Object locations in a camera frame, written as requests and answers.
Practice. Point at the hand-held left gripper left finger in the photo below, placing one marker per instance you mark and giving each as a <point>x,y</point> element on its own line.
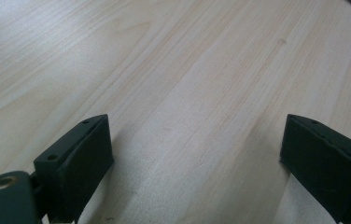
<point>77,168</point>

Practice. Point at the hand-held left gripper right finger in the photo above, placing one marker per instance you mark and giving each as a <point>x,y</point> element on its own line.
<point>326,161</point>

